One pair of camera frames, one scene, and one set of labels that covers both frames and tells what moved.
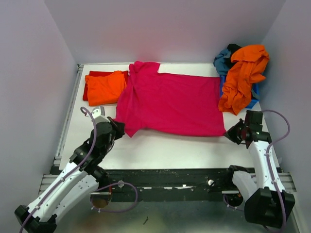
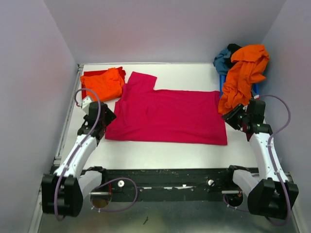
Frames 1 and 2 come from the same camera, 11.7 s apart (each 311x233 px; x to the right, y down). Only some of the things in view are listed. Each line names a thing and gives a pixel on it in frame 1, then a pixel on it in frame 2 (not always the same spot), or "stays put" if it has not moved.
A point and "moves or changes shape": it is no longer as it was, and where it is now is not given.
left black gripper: (116, 126) → (108, 116)
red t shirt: (126, 75) → (83, 91)
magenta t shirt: (158, 103) moves or changes shape
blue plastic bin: (255, 86) stays put
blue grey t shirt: (220, 61) stays put
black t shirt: (232, 48) stays put
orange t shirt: (250, 63) stays put
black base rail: (133, 185) stays put
